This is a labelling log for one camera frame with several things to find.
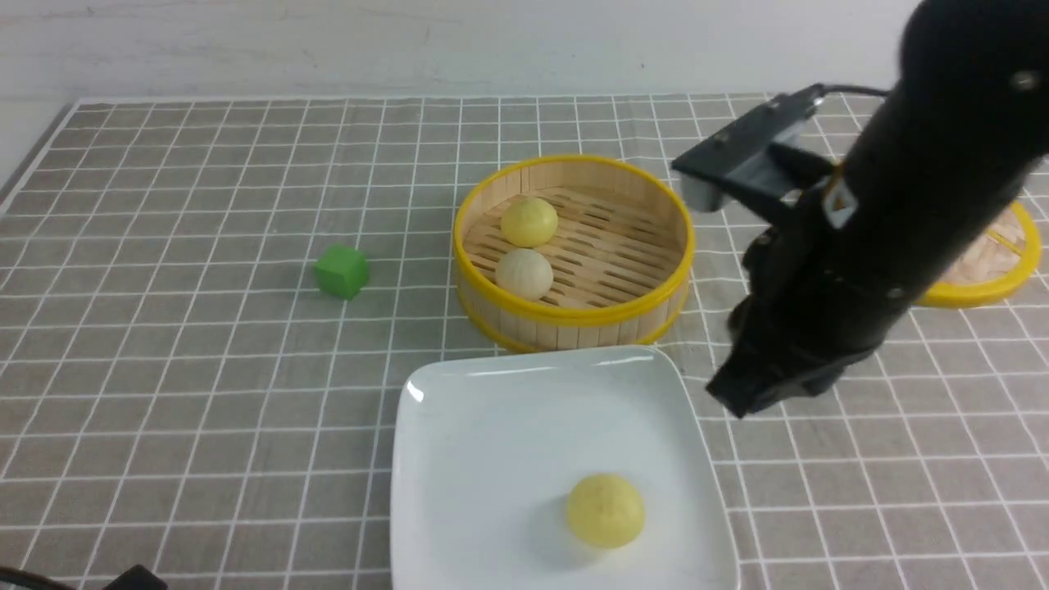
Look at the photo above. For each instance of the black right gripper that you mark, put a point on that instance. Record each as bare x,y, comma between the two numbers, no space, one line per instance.
817,304

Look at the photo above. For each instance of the yellow steamed bun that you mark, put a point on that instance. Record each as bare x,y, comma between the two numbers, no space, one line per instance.
529,222
605,511

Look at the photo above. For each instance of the white steamed bun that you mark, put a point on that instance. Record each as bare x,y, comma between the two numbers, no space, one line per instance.
524,273

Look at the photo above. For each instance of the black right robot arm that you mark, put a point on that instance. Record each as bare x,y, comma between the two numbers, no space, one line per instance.
945,154

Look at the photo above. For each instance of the white square plate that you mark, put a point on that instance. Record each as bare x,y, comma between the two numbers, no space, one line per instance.
488,449

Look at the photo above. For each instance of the yellow bamboo steamer lid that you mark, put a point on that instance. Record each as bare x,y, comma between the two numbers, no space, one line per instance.
995,265

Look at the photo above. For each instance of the yellow bamboo steamer basket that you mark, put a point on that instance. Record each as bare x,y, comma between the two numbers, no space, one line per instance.
621,257

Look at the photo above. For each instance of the green cube block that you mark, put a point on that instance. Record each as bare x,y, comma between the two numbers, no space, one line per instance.
341,272

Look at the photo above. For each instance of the grey checkered tablecloth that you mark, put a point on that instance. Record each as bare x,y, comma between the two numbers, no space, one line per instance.
177,392

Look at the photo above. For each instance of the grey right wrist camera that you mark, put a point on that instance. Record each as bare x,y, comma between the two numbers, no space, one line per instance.
755,160

